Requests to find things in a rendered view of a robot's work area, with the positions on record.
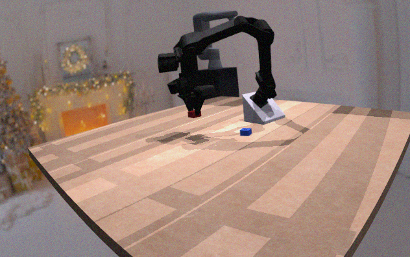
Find red block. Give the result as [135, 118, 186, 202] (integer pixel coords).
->
[187, 110, 201, 118]

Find blue block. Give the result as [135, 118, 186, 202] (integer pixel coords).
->
[240, 128, 252, 136]

